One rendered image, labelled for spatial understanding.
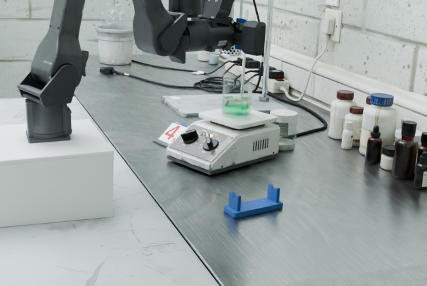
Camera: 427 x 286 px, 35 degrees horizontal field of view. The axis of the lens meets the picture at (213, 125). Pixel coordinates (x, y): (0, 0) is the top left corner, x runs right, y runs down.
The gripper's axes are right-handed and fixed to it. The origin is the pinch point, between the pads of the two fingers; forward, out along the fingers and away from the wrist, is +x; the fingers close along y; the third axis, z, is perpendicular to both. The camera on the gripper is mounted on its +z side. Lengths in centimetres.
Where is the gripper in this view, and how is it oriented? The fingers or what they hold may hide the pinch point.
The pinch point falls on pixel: (245, 32)
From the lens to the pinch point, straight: 133.9
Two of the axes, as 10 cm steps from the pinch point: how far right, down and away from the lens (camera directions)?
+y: -6.8, -2.2, 7.0
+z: 0.4, -9.6, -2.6
